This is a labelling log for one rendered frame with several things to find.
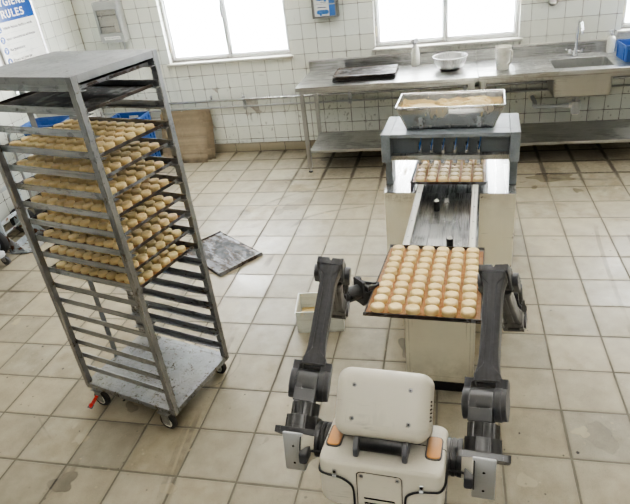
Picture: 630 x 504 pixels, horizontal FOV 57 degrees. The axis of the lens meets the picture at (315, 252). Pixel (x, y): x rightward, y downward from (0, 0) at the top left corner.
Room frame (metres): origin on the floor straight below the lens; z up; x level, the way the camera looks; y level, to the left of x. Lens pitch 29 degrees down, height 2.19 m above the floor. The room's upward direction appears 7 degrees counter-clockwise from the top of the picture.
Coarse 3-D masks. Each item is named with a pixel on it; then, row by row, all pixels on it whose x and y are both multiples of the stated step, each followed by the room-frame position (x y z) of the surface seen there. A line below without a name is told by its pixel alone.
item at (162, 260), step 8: (168, 248) 2.57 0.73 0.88; (176, 248) 2.56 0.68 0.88; (184, 248) 2.55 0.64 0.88; (160, 256) 2.52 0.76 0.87; (168, 256) 2.49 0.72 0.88; (176, 256) 2.49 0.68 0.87; (56, 264) 2.55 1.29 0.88; (64, 264) 2.54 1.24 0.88; (72, 264) 2.52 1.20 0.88; (80, 264) 2.51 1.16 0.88; (152, 264) 2.43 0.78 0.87; (160, 264) 2.41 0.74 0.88; (80, 272) 2.47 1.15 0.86; (88, 272) 2.45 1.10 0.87; (96, 272) 2.42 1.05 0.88; (104, 272) 2.40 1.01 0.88; (112, 272) 2.39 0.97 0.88; (120, 272) 2.41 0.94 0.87; (144, 272) 2.35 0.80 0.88; (152, 272) 2.35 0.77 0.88; (112, 280) 2.35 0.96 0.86; (120, 280) 2.33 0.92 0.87; (128, 280) 2.30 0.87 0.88; (144, 280) 2.31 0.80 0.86
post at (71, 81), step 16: (80, 96) 2.20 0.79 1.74; (80, 112) 2.19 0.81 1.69; (80, 128) 2.20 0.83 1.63; (96, 144) 2.21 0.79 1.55; (96, 160) 2.19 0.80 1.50; (96, 176) 2.20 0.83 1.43; (112, 208) 2.19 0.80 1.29; (112, 224) 2.20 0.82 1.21; (128, 256) 2.20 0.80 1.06; (128, 272) 2.19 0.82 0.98; (144, 304) 2.20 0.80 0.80; (144, 320) 2.19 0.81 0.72; (160, 352) 2.21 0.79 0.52; (160, 368) 2.19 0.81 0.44
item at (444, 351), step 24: (432, 216) 2.63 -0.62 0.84; (456, 216) 2.60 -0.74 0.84; (432, 240) 2.38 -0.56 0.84; (456, 240) 2.35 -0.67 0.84; (408, 336) 2.28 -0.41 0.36; (432, 336) 2.24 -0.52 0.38; (456, 336) 2.21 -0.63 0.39; (408, 360) 2.28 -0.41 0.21; (432, 360) 2.24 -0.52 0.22; (456, 360) 2.21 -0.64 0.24; (456, 384) 2.24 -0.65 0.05
